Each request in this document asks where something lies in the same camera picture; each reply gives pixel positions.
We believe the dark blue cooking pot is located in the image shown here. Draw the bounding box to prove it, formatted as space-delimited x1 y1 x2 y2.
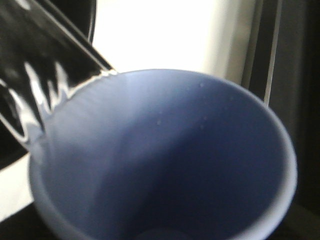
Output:
0 0 118 152

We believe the light blue ribbed cup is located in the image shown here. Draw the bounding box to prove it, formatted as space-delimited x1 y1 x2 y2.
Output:
29 69 297 240

